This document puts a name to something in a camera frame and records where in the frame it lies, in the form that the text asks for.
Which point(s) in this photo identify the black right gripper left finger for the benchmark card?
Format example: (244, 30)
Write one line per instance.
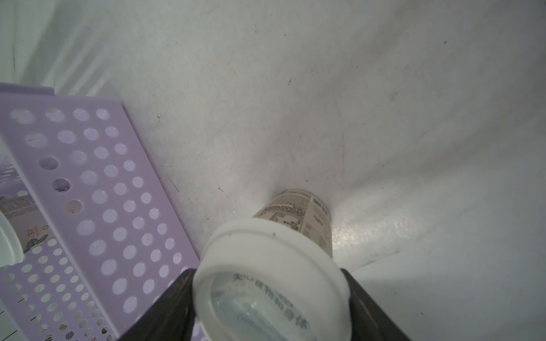
(171, 318)

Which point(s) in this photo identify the yogurt cup white lid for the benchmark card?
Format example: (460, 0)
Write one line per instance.
(272, 276)
(23, 227)

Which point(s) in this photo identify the purple perforated plastic basket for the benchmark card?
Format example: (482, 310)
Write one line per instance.
(116, 243)

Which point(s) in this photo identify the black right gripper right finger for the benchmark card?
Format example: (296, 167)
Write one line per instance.
(369, 321)

